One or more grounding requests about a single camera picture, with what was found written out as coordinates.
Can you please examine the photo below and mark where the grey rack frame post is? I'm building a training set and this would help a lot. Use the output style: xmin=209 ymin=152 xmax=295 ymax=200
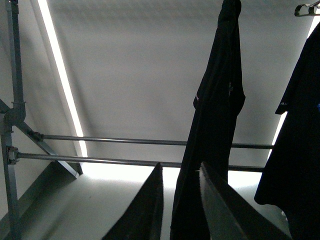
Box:
xmin=0 ymin=0 xmax=80 ymax=240

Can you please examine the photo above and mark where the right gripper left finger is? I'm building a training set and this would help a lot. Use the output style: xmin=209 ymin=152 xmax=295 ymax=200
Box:
xmin=103 ymin=163 xmax=164 ymax=240

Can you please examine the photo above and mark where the lower rack crossbar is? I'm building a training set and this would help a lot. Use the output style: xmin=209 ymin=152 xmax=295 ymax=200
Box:
xmin=16 ymin=152 xmax=263 ymax=173

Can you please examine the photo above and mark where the rack crossbar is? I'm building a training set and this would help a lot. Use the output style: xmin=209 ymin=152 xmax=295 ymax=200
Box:
xmin=16 ymin=152 xmax=263 ymax=173
xmin=40 ymin=134 xmax=273 ymax=150

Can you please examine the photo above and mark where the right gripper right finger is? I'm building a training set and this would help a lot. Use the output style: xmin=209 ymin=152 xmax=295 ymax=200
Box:
xmin=199 ymin=162 xmax=290 ymax=240

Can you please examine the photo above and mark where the upper rack crossbar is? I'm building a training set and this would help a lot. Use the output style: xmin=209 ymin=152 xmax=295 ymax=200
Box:
xmin=40 ymin=134 xmax=273 ymax=150

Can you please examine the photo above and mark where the black printed t-shirt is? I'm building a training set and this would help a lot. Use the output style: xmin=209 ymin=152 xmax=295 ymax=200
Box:
xmin=170 ymin=0 xmax=246 ymax=240

